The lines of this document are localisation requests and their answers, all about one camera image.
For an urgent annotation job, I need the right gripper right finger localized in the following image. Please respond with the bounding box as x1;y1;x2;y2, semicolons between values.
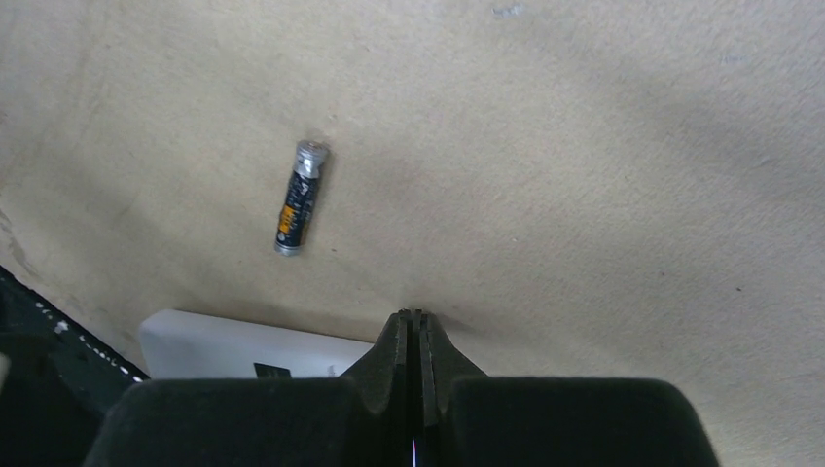
412;310;720;466

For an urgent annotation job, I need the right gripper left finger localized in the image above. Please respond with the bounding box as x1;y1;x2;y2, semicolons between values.
85;310;413;466

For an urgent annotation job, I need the black AAA battery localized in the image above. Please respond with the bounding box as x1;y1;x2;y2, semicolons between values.
274;140;330;257

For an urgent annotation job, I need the white red remote control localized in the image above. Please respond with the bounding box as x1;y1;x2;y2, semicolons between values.
138;309;372;379

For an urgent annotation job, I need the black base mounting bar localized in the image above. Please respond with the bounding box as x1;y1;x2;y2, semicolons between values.
1;269;148;466

